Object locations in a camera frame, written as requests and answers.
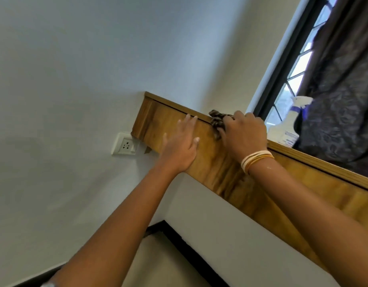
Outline person's right hand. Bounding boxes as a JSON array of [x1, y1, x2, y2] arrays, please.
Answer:
[[218, 110, 268, 163]]

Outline person's left hand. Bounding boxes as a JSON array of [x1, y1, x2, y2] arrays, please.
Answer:
[[158, 114, 200, 174]]

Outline striped brown cloth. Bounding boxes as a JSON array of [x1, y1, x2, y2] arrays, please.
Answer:
[[208, 109, 234, 140]]

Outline white spray bottle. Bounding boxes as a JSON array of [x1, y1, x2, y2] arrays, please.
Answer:
[[266, 96, 314, 148]]

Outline wooden wall shelf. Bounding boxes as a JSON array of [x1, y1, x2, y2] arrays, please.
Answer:
[[131, 97, 368, 272]]

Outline person's left forearm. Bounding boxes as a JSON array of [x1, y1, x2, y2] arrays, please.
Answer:
[[51, 167, 184, 287]]

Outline person's right forearm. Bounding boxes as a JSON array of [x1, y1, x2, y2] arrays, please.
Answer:
[[248, 161, 368, 287]]

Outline gold bangles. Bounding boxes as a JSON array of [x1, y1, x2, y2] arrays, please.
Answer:
[[240, 150, 275, 175]]

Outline brown leaf-patterned curtain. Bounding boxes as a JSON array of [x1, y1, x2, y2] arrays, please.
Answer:
[[293, 0, 368, 180]]

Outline white wall socket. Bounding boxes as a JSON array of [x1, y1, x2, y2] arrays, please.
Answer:
[[111, 132, 140, 156]]

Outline black window frame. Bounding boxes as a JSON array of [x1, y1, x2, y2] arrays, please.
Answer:
[[253, 0, 340, 126]]

